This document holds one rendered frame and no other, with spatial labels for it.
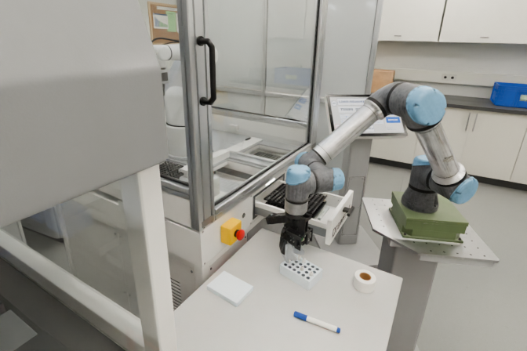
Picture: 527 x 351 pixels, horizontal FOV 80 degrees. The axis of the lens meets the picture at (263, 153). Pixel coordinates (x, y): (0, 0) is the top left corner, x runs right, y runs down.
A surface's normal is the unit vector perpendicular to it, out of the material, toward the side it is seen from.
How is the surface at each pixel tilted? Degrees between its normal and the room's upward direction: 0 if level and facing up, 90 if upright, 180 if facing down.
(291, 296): 0
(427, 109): 84
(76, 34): 69
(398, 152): 90
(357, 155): 90
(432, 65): 90
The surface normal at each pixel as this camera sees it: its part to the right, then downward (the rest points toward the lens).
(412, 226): -0.13, 0.34
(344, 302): 0.03, -0.94
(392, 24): -0.46, 0.30
